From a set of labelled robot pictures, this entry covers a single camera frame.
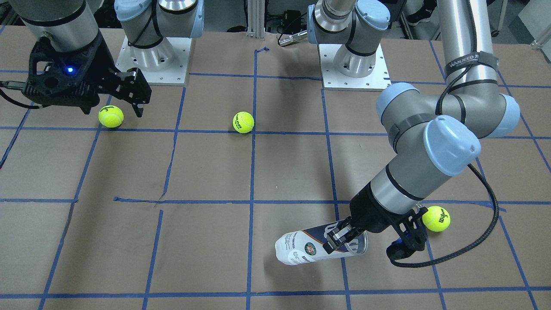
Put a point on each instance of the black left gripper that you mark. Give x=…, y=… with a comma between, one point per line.
x=369, y=212

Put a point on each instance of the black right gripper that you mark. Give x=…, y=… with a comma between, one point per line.
x=104, y=63

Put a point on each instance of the tennis ball can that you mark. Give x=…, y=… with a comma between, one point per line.
x=306, y=246

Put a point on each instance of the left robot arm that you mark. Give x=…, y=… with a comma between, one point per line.
x=434, y=137

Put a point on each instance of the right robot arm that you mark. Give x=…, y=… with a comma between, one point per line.
x=73, y=24

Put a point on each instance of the tennis ball by base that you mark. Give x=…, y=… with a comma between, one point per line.
x=110, y=116

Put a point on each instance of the tennis ball near left gripper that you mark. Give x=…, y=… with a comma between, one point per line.
x=436, y=219

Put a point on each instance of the middle tennis ball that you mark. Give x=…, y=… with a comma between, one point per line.
x=243, y=122

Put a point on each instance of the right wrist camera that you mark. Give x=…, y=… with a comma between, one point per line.
x=59, y=78

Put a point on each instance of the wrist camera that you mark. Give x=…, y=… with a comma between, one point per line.
x=412, y=237
x=59, y=78

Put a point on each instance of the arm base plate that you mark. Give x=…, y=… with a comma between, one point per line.
x=343, y=70
x=166, y=64

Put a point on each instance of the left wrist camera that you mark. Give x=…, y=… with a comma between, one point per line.
x=412, y=237

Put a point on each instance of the aluminium frame post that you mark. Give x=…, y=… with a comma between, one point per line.
x=256, y=10

